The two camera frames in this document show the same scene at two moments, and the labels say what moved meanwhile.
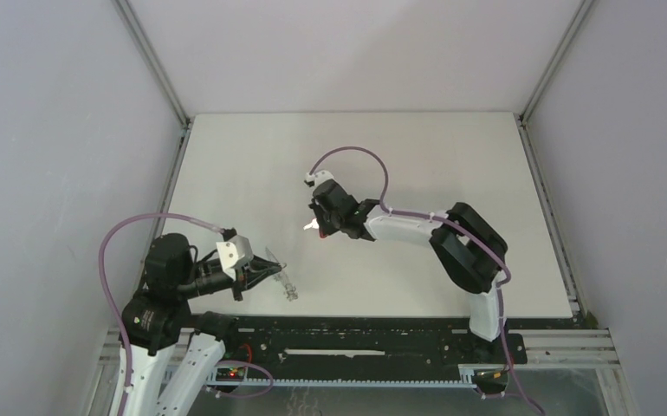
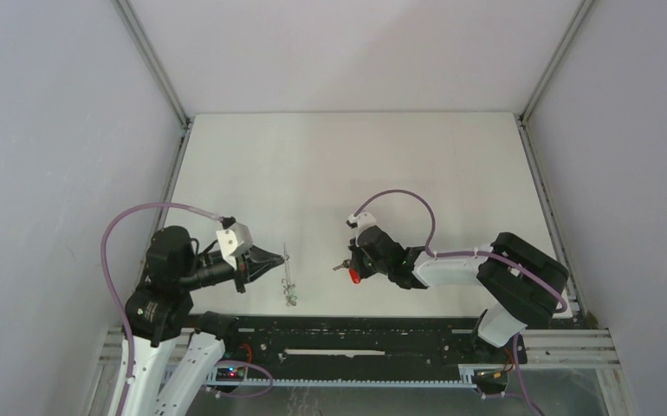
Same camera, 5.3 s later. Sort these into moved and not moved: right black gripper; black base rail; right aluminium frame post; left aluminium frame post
Moved: right black gripper
Not moved: black base rail; left aluminium frame post; right aluminium frame post
